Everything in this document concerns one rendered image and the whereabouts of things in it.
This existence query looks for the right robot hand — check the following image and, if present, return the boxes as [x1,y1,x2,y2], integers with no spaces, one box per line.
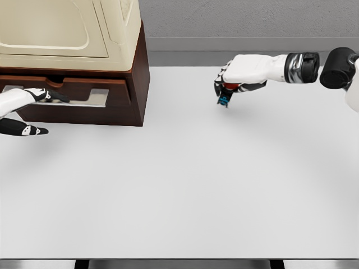
[214,54,272,98]

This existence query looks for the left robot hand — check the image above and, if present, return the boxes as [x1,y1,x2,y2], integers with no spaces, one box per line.
[0,87,71,137]

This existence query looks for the brown drawer with metal handle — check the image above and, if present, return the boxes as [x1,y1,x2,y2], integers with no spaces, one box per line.
[0,75,132,109]

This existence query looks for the cream and brown cabinet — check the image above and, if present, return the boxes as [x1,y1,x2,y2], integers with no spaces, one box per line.
[0,0,151,128]

